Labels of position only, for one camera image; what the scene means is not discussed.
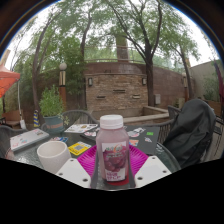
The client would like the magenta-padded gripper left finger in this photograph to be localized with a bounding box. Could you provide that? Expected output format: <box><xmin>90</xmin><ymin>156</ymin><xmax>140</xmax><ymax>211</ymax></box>
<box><xmin>55</xmin><ymin>145</ymin><xmax>101</xmax><ymax>190</ymax></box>

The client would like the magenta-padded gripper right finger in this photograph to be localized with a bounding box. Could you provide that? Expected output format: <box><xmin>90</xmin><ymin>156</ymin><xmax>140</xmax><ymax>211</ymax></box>
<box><xmin>126</xmin><ymin>145</ymin><xmax>173</xmax><ymax>190</ymax></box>

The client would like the pink drink bottle white cap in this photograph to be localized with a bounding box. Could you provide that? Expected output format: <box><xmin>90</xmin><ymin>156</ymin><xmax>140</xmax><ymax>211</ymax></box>
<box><xmin>95</xmin><ymin>114</ymin><xmax>131</xmax><ymax>183</ymax></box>

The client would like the yellow printed card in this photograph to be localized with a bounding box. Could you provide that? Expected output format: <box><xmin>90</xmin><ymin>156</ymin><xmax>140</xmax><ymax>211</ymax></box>
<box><xmin>67</xmin><ymin>141</ymin><xmax>92</xmax><ymax>157</ymax></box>

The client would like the white ceramic mug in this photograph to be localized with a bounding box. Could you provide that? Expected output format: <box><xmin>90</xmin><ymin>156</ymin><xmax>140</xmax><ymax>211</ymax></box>
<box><xmin>36</xmin><ymin>140</ymin><xmax>72</xmax><ymax>175</ymax></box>

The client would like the dark laptop with stickers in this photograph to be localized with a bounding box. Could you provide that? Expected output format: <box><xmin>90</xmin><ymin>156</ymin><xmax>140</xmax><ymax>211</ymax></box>
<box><xmin>124</xmin><ymin>125</ymin><xmax>161</xmax><ymax>156</ymax></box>

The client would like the white stickered flat tablet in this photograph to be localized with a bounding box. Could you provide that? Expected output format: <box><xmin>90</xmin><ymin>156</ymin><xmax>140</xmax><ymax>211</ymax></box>
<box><xmin>64</xmin><ymin>123</ymin><xmax>100</xmax><ymax>134</ymax></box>

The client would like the silver laptop with stickers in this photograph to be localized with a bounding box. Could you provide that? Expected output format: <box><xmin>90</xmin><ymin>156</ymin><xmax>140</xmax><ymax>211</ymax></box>
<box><xmin>9</xmin><ymin>128</ymin><xmax>50</xmax><ymax>153</ymax></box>

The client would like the blue yellow striped cone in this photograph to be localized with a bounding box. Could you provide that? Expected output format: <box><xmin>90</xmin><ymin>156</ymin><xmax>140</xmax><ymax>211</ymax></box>
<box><xmin>33</xmin><ymin>109</ymin><xmax>41</xmax><ymax>128</ymax></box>

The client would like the green potted plant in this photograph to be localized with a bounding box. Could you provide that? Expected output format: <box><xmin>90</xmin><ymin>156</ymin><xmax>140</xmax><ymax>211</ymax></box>
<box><xmin>38</xmin><ymin>84</ymin><xmax>69</xmax><ymax>134</ymax></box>

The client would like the dark-trunked tall tree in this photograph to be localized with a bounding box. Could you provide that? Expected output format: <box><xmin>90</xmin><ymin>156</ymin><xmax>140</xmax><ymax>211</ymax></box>
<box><xmin>103</xmin><ymin>0</ymin><xmax>201</xmax><ymax>108</ymax></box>

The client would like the slender leaning tree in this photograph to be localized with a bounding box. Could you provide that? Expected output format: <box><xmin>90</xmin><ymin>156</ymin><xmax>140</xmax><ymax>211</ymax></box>
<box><xmin>9</xmin><ymin>0</ymin><xmax>98</xmax><ymax>126</ymax></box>

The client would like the closed maroon umbrella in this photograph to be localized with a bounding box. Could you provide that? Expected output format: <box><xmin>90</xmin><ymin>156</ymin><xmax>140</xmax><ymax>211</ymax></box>
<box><xmin>213</xmin><ymin>59</ymin><xmax>224</xmax><ymax>101</ymax></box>

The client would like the orange patio umbrella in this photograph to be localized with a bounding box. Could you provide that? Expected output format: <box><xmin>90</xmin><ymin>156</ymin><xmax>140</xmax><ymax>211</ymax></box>
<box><xmin>0</xmin><ymin>64</ymin><xmax>21</xmax><ymax>99</ymax></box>

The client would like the wooden lamp post globe light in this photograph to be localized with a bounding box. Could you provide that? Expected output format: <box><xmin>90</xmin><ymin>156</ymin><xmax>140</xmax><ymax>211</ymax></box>
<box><xmin>181</xmin><ymin>73</ymin><xmax>188</xmax><ymax>101</ymax></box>
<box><xmin>58</xmin><ymin>62</ymin><xmax>68</xmax><ymax>111</ymax></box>

